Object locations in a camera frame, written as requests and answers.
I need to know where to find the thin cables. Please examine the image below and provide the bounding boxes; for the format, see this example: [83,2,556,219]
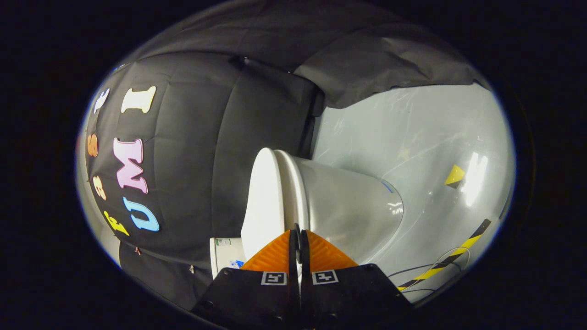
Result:
[388,247,471,295]

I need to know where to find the white toilet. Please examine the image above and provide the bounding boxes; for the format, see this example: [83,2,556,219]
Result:
[210,151,404,279]

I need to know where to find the black backdrop cloth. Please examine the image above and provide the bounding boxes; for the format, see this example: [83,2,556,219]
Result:
[85,0,482,312]

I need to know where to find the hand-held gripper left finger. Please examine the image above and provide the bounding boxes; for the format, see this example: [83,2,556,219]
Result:
[190,223,301,330]

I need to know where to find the yellow tape piece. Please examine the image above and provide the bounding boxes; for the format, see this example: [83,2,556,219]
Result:
[444,165,466,190]

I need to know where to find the black yellow striped tape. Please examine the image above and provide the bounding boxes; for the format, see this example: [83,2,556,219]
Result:
[396,219,492,292]

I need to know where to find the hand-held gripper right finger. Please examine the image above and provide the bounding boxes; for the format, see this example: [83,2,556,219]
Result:
[300,229,413,330]

